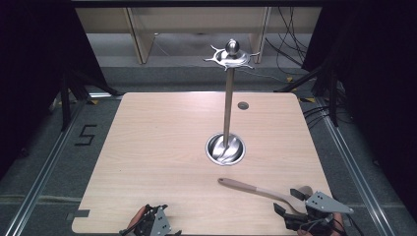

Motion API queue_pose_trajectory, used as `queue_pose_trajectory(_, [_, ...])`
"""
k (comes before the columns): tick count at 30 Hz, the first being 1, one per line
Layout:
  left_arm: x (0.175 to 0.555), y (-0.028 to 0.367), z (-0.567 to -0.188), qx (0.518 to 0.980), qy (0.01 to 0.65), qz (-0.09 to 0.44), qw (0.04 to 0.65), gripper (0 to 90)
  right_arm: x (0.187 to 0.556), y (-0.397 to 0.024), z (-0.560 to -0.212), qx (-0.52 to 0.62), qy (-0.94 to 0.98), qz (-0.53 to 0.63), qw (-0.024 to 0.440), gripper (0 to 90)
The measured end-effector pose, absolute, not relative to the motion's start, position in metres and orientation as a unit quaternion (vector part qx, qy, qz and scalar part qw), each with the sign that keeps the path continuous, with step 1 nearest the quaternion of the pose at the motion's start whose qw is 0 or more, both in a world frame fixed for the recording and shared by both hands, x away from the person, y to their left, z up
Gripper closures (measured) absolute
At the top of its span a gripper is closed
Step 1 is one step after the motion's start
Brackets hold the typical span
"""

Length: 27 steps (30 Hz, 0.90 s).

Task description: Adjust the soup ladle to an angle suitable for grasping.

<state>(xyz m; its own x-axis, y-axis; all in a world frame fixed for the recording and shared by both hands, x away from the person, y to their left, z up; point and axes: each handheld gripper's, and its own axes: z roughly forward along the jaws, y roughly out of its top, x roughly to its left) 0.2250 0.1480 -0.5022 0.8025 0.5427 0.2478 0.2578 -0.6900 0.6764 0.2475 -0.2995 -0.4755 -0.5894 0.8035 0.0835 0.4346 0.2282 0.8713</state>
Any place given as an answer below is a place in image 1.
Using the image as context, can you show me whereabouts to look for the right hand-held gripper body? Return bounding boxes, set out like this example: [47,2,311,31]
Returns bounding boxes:
[284,191,355,233]

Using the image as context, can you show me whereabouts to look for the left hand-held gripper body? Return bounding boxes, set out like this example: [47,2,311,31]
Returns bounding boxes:
[119,205,183,236]

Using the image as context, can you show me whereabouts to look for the wooden spoon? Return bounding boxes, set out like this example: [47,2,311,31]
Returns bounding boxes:
[217,177,315,214]

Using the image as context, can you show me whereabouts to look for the metal utensil stand with hooks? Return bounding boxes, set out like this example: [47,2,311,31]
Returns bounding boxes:
[203,38,262,167]

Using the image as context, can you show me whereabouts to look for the person's left hand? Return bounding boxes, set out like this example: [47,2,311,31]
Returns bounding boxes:
[125,205,148,236]

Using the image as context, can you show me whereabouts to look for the person's right hand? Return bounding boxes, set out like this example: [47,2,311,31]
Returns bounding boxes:
[296,211,346,236]

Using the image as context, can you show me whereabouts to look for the grey tape strip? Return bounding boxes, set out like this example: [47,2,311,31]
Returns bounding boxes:
[66,208,90,221]

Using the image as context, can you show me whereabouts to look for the black metal stand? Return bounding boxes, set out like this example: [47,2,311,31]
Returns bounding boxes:
[58,62,123,133]
[274,58,342,128]

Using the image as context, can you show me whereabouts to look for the beige wooden cabinet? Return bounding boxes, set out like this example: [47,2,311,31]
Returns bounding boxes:
[75,6,323,65]

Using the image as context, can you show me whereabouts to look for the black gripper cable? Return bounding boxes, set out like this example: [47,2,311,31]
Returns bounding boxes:
[346,213,366,236]

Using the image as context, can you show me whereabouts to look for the metal floor rail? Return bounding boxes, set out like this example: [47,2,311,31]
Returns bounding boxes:
[2,97,87,236]
[315,97,395,236]

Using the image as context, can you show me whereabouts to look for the black cables on floor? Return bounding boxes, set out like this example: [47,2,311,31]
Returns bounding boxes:
[302,103,332,130]

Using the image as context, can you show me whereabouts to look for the bundle of black hanging cables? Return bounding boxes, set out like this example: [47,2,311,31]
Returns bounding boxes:
[265,6,310,68]

